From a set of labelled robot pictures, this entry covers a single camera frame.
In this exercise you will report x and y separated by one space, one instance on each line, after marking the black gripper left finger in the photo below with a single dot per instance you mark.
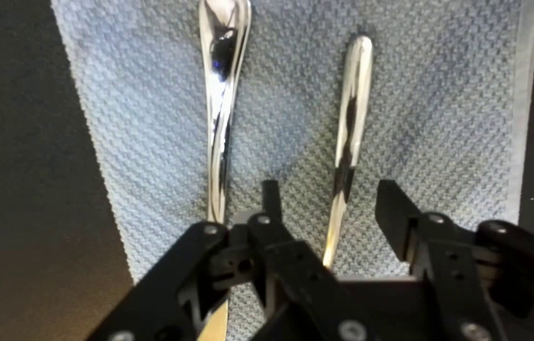
278 271

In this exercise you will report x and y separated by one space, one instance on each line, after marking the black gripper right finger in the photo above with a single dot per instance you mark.
467 277

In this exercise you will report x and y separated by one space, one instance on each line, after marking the steel table knife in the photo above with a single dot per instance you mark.
223 95

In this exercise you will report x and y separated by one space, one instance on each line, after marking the steel spoon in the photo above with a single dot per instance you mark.
354 95

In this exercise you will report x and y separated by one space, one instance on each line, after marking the blue waffle-weave towel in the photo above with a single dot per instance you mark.
291 95

